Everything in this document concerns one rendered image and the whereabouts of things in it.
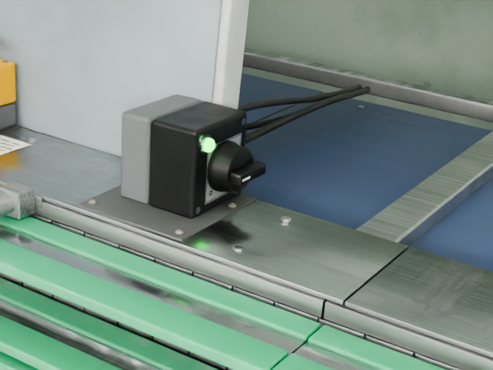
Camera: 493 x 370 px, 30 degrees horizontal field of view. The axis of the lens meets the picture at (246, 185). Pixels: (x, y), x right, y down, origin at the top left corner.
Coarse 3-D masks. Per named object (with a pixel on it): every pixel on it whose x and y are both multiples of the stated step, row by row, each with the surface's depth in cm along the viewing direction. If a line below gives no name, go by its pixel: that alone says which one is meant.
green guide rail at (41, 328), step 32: (0, 288) 84; (0, 320) 79; (32, 320) 80; (64, 320) 79; (96, 320) 80; (32, 352) 74; (64, 352) 75; (96, 352) 76; (128, 352) 76; (160, 352) 76
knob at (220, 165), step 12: (228, 144) 78; (216, 156) 77; (228, 156) 77; (240, 156) 78; (216, 168) 77; (228, 168) 77; (240, 168) 78; (252, 168) 78; (264, 168) 79; (216, 180) 78; (228, 180) 77; (240, 180) 76
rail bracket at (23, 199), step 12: (0, 192) 80; (12, 192) 79; (24, 192) 80; (0, 204) 78; (12, 204) 80; (24, 204) 80; (36, 204) 81; (0, 216) 79; (12, 216) 80; (24, 216) 80
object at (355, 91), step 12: (300, 96) 104; (312, 96) 106; (324, 96) 109; (336, 96) 110; (348, 96) 113; (240, 108) 89; (252, 108) 92; (312, 108) 104; (264, 120) 100; (276, 120) 97; (288, 120) 99; (252, 132) 93; (264, 132) 94
